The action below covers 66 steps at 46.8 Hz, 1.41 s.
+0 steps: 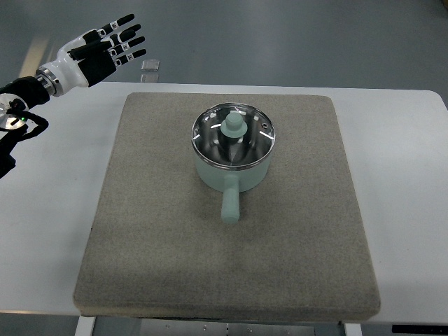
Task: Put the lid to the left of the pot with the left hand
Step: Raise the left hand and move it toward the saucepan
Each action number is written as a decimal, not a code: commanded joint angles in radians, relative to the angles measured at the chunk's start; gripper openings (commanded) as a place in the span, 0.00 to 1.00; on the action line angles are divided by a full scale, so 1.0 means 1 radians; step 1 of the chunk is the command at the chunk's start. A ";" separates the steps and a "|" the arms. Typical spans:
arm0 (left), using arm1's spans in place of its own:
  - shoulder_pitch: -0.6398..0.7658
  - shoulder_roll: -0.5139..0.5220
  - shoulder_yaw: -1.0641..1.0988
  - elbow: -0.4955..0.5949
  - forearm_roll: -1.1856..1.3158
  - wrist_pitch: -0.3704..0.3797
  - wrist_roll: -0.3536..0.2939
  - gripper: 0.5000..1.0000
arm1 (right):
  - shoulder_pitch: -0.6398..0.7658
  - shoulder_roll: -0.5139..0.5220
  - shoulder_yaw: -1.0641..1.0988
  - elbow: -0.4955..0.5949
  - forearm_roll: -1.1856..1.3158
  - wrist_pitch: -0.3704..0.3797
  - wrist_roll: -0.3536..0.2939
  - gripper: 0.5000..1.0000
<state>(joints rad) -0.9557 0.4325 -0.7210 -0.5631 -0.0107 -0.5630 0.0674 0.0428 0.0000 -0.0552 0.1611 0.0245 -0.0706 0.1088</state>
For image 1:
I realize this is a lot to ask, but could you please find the glass lid with green knob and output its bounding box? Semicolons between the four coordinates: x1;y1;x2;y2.
191;103;276;170

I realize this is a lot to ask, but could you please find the lower metal floor plate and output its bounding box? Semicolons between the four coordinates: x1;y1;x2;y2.
140;73;159;83

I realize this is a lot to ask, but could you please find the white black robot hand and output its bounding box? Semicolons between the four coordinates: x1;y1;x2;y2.
36;14;146;97

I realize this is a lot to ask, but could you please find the grey felt mat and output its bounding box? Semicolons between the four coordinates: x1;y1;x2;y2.
73;93;381;322

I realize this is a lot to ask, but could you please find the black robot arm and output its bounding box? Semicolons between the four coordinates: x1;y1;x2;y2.
1;76;50;177

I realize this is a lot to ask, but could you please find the mint green saucepan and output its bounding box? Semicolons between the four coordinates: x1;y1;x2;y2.
194;155;271;224

